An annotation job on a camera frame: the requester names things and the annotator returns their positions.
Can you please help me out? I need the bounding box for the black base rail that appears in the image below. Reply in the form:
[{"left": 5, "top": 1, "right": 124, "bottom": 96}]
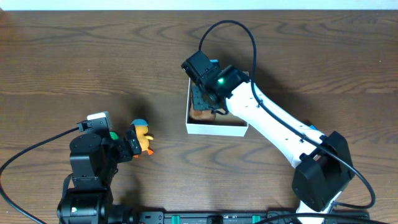
[{"left": 108, "top": 210, "right": 371, "bottom": 224}]

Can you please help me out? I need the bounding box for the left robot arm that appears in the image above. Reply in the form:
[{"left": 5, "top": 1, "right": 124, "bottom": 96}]
[{"left": 57, "top": 119, "right": 142, "bottom": 224}]

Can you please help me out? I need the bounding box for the right black cable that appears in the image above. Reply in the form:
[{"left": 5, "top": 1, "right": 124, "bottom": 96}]
[{"left": 198, "top": 20, "right": 376, "bottom": 210}]

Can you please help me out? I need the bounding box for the brown plush toy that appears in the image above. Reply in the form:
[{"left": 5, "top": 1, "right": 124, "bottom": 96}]
[{"left": 189, "top": 108, "right": 216, "bottom": 121}]

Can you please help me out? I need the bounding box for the black cable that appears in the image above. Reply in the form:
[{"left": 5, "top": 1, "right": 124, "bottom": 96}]
[
  {"left": 0, "top": 126, "right": 79, "bottom": 224},
  {"left": 198, "top": 20, "right": 376, "bottom": 210}
]

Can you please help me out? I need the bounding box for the left black cable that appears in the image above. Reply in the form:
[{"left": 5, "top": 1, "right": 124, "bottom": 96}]
[{"left": 0, "top": 126, "right": 79, "bottom": 224}]

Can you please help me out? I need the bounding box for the green round spinner toy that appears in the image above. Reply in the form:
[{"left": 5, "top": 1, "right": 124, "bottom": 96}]
[{"left": 109, "top": 131, "right": 119, "bottom": 140}]

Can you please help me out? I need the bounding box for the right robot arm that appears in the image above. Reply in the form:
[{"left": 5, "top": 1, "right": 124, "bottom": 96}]
[{"left": 182, "top": 60, "right": 357, "bottom": 223}]

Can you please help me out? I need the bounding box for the white cardboard box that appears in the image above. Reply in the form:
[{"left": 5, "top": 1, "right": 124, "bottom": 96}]
[{"left": 185, "top": 79, "right": 249, "bottom": 137}]

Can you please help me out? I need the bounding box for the orange duck toy blue hat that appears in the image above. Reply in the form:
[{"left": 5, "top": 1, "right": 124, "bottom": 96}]
[{"left": 131, "top": 119, "right": 154, "bottom": 155}]

